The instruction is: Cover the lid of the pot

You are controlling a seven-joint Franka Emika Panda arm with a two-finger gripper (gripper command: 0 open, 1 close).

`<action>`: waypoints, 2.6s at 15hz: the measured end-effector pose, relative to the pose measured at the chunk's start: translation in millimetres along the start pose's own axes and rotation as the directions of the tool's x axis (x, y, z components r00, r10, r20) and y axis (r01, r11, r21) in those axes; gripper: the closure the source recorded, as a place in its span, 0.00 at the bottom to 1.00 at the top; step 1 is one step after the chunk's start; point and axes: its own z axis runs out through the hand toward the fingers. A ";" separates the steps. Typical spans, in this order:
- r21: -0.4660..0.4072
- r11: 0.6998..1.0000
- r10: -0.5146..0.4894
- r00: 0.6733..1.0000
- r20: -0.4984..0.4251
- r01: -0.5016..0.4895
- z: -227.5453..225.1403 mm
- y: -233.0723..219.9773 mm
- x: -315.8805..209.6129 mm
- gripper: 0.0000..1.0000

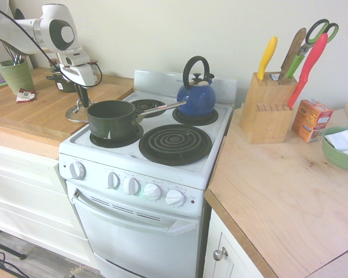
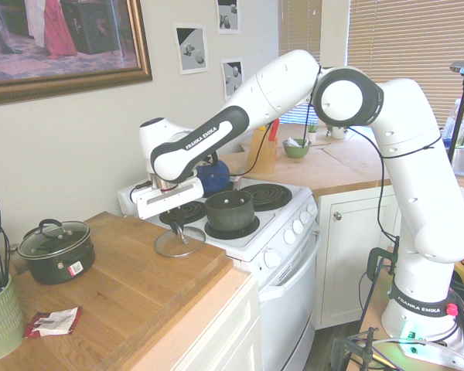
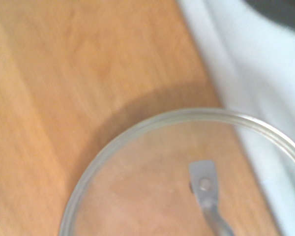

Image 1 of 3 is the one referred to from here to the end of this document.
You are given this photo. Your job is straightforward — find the red knife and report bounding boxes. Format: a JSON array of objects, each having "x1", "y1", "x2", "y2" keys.
[{"x1": 288, "y1": 32, "x2": 329, "y2": 110}]

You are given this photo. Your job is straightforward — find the white cabinet with drawers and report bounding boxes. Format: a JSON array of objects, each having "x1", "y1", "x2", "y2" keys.
[{"x1": 0, "y1": 141, "x2": 99, "y2": 270}]

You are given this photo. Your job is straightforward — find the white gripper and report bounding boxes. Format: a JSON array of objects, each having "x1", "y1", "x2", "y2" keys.
[{"x1": 59, "y1": 62, "x2": 96, "y2": 108}]

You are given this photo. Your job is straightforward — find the blue kettle with black handle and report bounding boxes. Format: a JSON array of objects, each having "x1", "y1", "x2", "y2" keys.
[{"x1": 176, "y1": 56, "x2": 216, "y2": 118}]

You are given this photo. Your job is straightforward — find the white electric stove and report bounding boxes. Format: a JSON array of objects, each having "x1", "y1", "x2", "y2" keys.
[{"x1": 59, "y1": 68, "x2": 238, "y2": 278}]

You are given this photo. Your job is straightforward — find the black camera stand legs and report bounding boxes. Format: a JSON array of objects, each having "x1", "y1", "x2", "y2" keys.
[{"x1": 0, "y1": 225, "x2": 27, "y2": 261}]

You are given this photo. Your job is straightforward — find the metal whisk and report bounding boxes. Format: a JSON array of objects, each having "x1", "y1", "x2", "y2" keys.
[{"x1": 1, "y1": 40, "x2": 28, "y2": 66}]

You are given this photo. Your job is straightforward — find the red and white card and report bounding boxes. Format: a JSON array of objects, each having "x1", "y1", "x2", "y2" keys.
[{"x1": 16, "y1": 88, "x2": 37, "y2": 104}]

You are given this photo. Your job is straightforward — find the white oven door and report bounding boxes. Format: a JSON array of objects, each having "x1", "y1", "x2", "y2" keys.
[{"x1": 66, "y1": 181, "x2": 201, "y2": 272}]

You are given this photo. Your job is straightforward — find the wooden knife block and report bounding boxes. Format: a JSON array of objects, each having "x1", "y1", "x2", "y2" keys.
[{"x1": 239, "y1": 71, "x2": 298, "y2": 145}]

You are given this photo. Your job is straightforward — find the glass lid with steel rim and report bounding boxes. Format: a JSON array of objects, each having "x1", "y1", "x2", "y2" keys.
[{"x1": 65, "y1": 98, "x2": 90, "y2": 123}]

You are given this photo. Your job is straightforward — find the yellow handled knife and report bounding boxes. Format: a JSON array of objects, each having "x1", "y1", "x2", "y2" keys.
[{"x1": 256, "y1": 36, "x2": 278, "y2": 81}]

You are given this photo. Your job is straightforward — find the wooden handled knife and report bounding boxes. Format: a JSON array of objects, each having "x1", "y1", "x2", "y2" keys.
[{"x1": 278, "y1": 27, "x2": 307, "y2": 81}]

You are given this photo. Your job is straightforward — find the orange baking soda box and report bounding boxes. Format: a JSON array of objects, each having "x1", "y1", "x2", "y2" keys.
[{"x1": 291, "y1": 99, "x2": 334, "y2": 144}]

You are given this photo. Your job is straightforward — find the green handled knife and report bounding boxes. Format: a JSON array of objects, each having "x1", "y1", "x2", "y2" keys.
[{"x1": 285, "y1": 49, "x2": 307, "y2": 79}]

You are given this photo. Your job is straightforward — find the small black coil burner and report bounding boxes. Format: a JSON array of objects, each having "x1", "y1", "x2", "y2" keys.
[
  {"x1": 128, "y1": 98, "x2": 168, "y2": 118},
  {"x1": 172, "y1": 107, "x2": 219, "y2": 126},
  {"x1": 89, "y1": 123, "x2": 144, "y2": 149}
]

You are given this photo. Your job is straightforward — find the dark green saucepan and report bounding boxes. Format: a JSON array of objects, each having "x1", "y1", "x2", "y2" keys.
[{"x1": 86, "y1": 100, "x2": 187, "y2": 139}]

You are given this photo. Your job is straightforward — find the green ceramic bowl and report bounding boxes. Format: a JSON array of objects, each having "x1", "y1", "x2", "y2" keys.
[{"x1": 321, "y1": 126, "x2": 348, "y2": 173}]

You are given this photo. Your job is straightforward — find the green and black scissors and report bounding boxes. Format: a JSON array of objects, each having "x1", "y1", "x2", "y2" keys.
[{"x1": 296, "y1": 19, "x2": 339, "y2": 56}]

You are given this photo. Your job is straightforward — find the white stove bottom drawer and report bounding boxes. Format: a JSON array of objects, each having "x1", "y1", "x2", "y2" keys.
[{"x1": 93, "y1": 252, "x2": 151, "y2": 278}]

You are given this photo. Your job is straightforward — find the large black coil burner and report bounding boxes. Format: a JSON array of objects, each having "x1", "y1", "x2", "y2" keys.
[{"x1": 139, "y1": 124, "x2": 213, "y2": 167}]

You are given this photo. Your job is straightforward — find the white cabinet with knob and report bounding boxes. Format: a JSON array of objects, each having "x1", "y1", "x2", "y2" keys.
[{"x1": 202, "y1": 208, "x2": 267, "y2": 278}]

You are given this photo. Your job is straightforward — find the round metal cabinet knob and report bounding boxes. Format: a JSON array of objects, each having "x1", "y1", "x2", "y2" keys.
[{"x1": 213, "y1": 247, "x2": 229, "y2": 262}]

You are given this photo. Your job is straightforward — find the white stove knob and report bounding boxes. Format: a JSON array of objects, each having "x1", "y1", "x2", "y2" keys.
[
  {"x1": 165, "y1": 189, "x2": 186, "y2": 207},
  {"x1": 69, "y1": 161, "x2": 87, "y2": 181},
  {"x1": 143, "y1": 183, "x2": 162, "y2": 201},
  {"x1": 122, "y1": 177, "x2": 142, "y2": 196},
  {"x1": 107, "y1": 171, "x2": 121, "y2": 190}
]

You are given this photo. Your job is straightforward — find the white cloth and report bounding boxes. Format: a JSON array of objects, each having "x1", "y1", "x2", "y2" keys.
[{"x1": 324, "y1": 126, "x2": 348, "y2": 158}]

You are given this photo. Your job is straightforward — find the green ribbed utensil cup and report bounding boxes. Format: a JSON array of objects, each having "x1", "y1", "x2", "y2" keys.
[{"x1": 0, "y1": 59, "x2": 35, "y2": 95}]

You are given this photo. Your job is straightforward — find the small dark pot with label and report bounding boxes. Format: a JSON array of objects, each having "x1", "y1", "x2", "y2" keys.
[{"x1": 45, "y1": 67, "x2": 79, "y2": 93}]

